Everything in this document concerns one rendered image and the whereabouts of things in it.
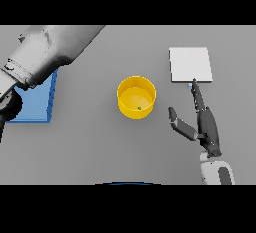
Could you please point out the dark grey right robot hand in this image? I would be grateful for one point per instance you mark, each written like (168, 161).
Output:
(206, 123)

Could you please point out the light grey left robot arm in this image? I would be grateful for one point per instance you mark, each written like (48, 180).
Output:
(50, 50)

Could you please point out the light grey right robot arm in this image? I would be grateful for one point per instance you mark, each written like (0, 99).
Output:
(210, 173)

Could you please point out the pale square measuring scale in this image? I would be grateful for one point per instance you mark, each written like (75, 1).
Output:
(190, 64)

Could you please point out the green nut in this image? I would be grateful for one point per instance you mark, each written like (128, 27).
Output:
(139, 108)

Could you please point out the yellow bowl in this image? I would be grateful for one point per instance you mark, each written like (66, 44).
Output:
(136, 97)

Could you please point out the blue tray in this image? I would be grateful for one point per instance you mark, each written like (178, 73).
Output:
(35, 103)

